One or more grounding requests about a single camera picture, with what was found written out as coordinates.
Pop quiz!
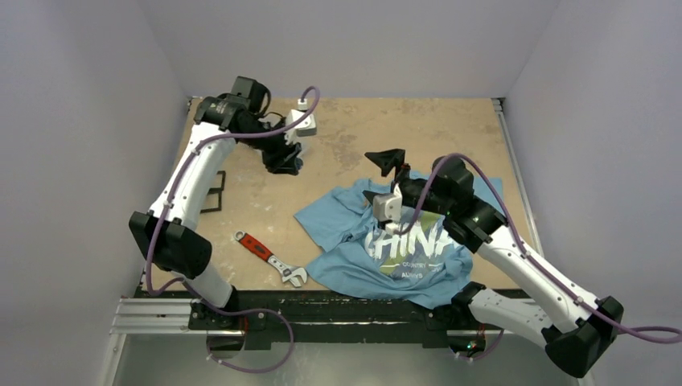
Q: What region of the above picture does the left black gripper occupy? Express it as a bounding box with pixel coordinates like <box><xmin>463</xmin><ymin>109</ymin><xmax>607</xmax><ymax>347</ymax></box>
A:
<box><xmin>240</xmin><ymin>117</ymin><xmax>302</xmax><ymax>174</ymax></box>

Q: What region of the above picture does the light blue printed t-shirt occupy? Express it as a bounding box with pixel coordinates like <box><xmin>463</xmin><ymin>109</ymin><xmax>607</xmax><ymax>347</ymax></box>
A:
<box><xmin>294</xmin><ymin>178</ymin><xmax>474</xmax><ymax>309</ymax></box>

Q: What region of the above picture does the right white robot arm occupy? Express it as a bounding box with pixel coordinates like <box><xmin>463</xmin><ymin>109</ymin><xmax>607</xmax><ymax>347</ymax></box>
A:
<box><xmin>365</xmin><ymin>149</ymin><xmax>624</xmax><ymax>378</ymax></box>

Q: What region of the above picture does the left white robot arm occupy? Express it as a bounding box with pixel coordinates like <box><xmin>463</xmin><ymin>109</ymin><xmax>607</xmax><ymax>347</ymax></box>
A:
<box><xmin>129</xmin><ymin>76</ymin><xmax>321</xmax><ymax>329</ymax></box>

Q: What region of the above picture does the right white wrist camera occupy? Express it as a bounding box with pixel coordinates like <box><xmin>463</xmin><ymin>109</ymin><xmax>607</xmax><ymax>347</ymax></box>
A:
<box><xmin>372</xmin><ymin>183</ymin><xmax>403</xmax><ymax>235</ymax></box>

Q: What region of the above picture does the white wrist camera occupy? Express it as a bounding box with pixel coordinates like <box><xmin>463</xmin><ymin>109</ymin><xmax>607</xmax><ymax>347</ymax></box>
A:
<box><xmin>284</xmin><ymin>109</ymin><xmax>318</xmax><ymax>145</ymax></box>
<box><xmin>372</xmin><ymin>183</ymin><xmax>403</xmax><ymax>235</ymax></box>

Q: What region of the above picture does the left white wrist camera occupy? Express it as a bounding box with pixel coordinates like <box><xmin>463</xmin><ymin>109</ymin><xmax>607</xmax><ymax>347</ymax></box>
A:
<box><xmin>284</xmin><ymin>109</ymin><xmax>318</xmax><ymax>145</ymax></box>

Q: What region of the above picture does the black frame stand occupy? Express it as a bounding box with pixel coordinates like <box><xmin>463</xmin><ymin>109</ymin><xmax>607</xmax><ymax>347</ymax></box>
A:
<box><xmin>200</xmin><ymin>170</ymin><xmax>226</xmax><ymax>214</ymax></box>

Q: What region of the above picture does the red handled adjustable wrench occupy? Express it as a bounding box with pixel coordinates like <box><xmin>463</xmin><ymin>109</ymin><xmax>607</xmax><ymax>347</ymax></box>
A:
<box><xmin>233</xmin><ymin>231</ymin><xmax>308</xmax><ymax>288</ymax></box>

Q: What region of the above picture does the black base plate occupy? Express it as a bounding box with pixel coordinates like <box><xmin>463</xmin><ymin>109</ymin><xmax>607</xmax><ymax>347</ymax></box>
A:
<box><xmin>160</xmin><ymin>290</ymin><xmax>497</xmax><ymax>351</ymax></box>

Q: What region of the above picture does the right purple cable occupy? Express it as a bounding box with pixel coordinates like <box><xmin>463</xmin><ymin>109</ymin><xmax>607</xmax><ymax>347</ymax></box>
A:
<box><xmin>396</xmin><ymin>153</ymin><xmax>682</xmax><ymax>362</ymax></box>

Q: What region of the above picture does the purple cable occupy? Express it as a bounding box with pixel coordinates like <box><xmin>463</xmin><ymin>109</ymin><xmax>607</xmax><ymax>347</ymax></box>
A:
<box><xmin>145</xmin><ymin>86</ymin><xmax>322</xmax><ymax>374</ymax></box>
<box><xmin>396</xmin><ymin>153</ymin><xmax>682</xmax><ymax>362</ymax></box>

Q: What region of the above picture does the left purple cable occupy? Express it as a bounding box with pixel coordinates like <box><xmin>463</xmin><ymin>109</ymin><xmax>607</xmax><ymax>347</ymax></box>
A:
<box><xmin>145</xmin><ymin>86</ymin><xmax>322</xmax><ymax>374</ymax></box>

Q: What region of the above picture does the aluminium rail frame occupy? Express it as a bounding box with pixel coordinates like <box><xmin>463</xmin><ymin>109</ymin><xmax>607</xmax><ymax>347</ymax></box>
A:
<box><xmin>96</xmin><ymin>97</ymin><xmax>596</xmax><ymax>386</ymax></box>

